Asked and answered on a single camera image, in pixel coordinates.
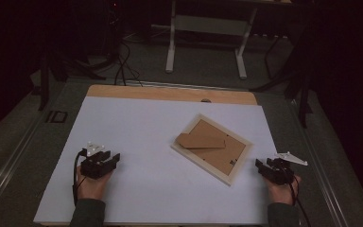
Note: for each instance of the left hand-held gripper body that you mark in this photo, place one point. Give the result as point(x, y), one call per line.
point(94, 168)

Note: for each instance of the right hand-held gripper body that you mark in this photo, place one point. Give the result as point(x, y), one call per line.
point(280, 173)

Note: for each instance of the metal floor rail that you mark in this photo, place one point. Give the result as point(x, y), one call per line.
point(9, 164)
point(324, 176)

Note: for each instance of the person's left hand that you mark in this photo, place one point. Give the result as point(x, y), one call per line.
point(91, 187)

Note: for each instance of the black floor socket plate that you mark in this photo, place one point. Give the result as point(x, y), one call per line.
point(56, 116)

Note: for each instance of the white metal desk frame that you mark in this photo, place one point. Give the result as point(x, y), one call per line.
point(206, 25)

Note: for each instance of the wooden picture frame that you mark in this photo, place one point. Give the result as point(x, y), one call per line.
point(212, 148)

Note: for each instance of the white paper sheet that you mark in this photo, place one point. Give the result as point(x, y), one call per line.
point(157, 189)

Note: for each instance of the black metal stand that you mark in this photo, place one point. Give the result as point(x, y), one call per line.
point(302, 94)
point(45, 82)

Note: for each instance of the person's right hand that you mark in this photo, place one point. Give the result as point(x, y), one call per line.
point(280, 192)

